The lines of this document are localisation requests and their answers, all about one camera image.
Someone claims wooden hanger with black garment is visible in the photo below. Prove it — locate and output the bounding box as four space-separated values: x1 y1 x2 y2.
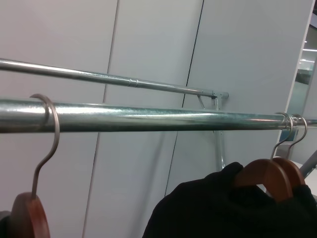
232 111 295 203

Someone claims thin silver rack rail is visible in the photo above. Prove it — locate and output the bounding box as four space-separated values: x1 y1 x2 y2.
0 58 230 100

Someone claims silver rack side frame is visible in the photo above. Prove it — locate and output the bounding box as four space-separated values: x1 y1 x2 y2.
197 91 317 179

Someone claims dark garment beside black one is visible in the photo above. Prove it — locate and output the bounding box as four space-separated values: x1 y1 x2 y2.
290 183 317 206

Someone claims thick silver hanging rail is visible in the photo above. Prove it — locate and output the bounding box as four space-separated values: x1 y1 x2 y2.
0 98 317 136

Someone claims wooden hanger with dark garment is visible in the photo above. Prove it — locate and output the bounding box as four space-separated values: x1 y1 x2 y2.
272 113 309 193

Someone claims wooden hanger with grey jacket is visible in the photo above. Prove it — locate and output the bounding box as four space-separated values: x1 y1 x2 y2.
11 93 61 238

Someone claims glass partition window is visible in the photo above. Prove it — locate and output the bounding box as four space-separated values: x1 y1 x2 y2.
279 0 317 174

